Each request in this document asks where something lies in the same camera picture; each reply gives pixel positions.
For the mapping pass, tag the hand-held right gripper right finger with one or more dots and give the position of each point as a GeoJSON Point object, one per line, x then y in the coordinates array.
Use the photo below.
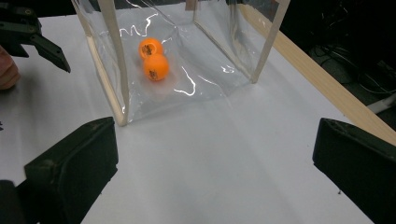
{"type": "Point", "coordinates": [358, 165]}

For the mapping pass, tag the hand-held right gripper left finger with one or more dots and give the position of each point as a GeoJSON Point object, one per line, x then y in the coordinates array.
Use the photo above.
{"type": "Point", "coordinates": [74, 168]}

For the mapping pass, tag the orange table tennis ball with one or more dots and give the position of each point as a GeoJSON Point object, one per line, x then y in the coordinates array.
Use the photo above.
{"type": "Point", "coordinates": [156, 68]}
{"type": "Point", "coordinates": [150, 46]}

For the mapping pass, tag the clear plastic bag beige trim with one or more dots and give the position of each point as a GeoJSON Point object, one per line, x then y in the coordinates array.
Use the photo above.
{"type": "Point", "coordinates": [202, 62]}

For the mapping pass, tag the beige desk white legs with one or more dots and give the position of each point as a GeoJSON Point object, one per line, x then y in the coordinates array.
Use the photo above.
{"type": "Point", "coordinates": [383, 104]}

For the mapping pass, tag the wooden table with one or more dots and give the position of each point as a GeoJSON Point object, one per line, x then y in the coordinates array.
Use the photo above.
{"type": "Point", "coordinates": [327, 84]}

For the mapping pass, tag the white table cover sheet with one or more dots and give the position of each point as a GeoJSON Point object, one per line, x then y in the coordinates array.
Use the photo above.
{"type": "Point", "coordinates": [202, 171]}

